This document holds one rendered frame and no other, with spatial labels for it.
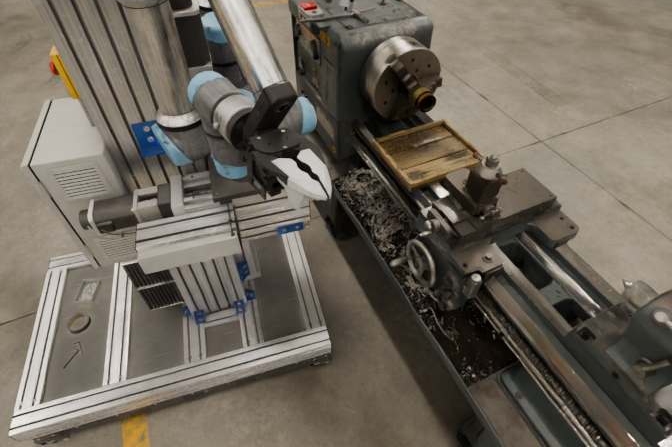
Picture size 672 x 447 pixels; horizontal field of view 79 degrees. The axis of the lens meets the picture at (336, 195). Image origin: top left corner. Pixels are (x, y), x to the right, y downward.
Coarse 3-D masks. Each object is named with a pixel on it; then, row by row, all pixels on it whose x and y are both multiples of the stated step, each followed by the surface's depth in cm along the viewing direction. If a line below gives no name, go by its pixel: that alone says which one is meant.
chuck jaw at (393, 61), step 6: (390, 60) 155; (396, 60) 154; (396, 66) 154; (402, 66) 152; (396, 72) 153; (402, 72) 154; (408, 72) 155; (402, 78) 156; (408, 78) 154; (402, 84) 161; (408, 84) 156; (414, 84) 155; (408, 90) 159
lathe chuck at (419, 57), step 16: (384, 48) 158; (400, 48) 155; (416, 48) 154; (384, 64) 155; (416, 64) 159; (432, 64) 163; (368, 80) 162; (384, 80) 158; (384, 96) 163; (384, 112) 169
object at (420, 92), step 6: (414, 90) 156; (420, 90) 155; (426, 90) 155; (414, 96) 156; (420, 96) 155; (426, 96) 153; (432, 96) 154; (414, 102) 156; (420, 102) 154; (426, 102) 161; (432, 102) 157; (420, 108) 156; (426, 108) 160; (432, 108) 158
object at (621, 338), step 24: (648, 288) 96; (624, 312) 111; (648, 312) 91; (576, 336) 108; (600, 336) 106; (624, 336) 99; (648, 336) 92; (600, 360) 103; (624, 360) 100; (648, 360) 94; (624, 384) 99; (648, 384) 96; (648, 408) 94; (648, 432) 96
